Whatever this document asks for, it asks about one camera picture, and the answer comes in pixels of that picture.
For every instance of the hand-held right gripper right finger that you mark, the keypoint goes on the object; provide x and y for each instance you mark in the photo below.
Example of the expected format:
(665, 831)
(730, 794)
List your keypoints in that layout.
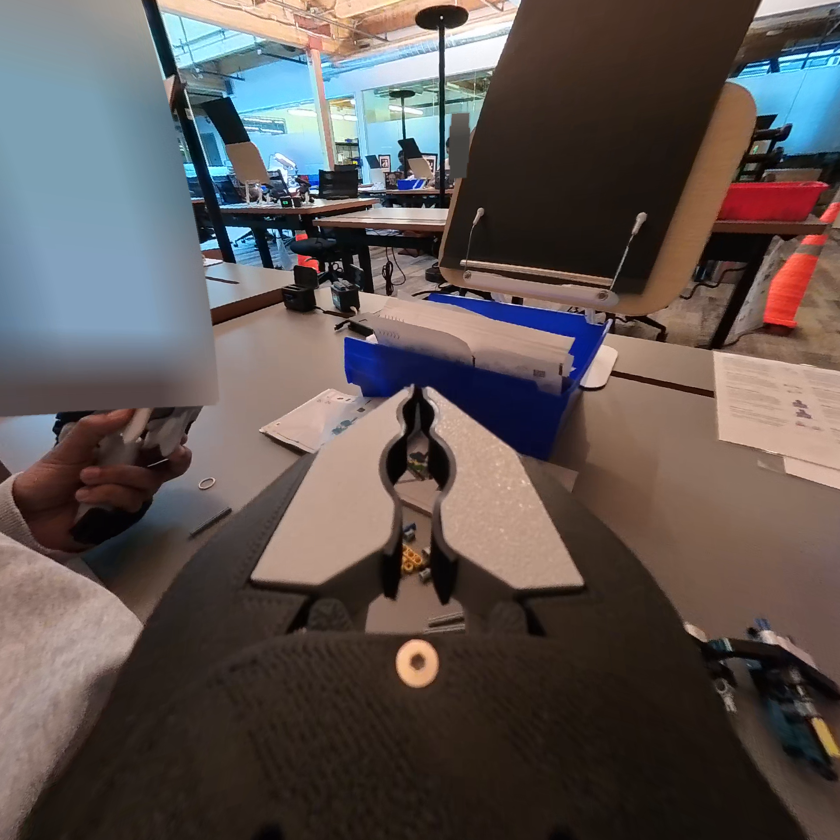
(499, 518)

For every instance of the black document holder stand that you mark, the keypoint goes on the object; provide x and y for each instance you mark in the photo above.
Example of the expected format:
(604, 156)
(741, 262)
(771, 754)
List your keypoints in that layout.
(590, 131)

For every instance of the black charger box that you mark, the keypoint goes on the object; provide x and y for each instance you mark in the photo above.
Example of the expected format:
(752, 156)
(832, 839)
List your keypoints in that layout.
(346, 295)
(300, 292)

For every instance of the red plastic bin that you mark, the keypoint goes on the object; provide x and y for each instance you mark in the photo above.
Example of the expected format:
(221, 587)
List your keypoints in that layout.
(768, 202)

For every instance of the wooden desk with black legs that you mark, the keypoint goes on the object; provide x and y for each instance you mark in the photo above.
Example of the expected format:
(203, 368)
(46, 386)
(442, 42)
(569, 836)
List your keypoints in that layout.
(761, 229)
(380, 220)

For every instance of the printed paper sheet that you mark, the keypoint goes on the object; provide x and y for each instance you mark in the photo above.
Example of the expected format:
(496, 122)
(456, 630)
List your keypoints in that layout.
(814, 478)
(781, 407)

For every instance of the orange traffic cone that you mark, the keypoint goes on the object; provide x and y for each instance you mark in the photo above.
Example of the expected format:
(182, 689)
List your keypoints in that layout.
(797, 275)

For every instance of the dark grey lego axle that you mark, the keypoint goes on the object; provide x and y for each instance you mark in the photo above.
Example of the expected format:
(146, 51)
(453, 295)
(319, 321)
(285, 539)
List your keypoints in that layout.
(210, 522)

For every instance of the black plastic crate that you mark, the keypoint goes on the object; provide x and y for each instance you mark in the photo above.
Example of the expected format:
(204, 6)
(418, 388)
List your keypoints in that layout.
(338, 184)

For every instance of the black power adapter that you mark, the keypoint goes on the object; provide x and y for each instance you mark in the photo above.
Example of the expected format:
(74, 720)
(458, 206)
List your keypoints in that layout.
(362, 325)

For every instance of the white paper bags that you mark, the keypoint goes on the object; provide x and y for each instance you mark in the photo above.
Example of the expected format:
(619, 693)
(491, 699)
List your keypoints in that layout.
(459, 334)

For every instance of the black metal post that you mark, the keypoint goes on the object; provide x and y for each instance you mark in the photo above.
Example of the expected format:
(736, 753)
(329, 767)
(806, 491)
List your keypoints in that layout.
(190, 144)

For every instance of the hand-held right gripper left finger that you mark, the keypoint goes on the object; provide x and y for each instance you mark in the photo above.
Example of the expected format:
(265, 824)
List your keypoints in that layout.
(334, 518)

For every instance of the light grey lego axle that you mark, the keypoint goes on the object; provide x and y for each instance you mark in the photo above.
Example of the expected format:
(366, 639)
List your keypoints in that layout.
(446, 620)

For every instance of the open lego instruction booklet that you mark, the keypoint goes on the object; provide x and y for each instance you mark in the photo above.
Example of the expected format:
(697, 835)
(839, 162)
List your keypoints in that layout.
(308, 420)

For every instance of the black and blue lego assembly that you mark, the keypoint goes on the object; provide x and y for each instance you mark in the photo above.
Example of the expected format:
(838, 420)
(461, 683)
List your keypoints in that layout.
(787, 663)

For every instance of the long yellow lego beam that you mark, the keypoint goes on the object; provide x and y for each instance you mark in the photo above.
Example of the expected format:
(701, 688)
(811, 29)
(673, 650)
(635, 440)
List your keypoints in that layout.
(413, 558)

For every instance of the distant document holder stand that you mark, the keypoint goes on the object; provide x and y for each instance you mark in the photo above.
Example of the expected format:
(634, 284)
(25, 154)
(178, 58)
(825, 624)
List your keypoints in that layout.
(239, 151)

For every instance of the person's left hand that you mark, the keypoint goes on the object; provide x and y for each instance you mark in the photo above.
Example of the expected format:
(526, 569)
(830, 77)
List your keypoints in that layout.
(46, 499)

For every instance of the blue plastic bin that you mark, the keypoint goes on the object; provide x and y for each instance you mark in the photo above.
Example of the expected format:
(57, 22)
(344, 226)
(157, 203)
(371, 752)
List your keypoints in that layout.
(499, 400)

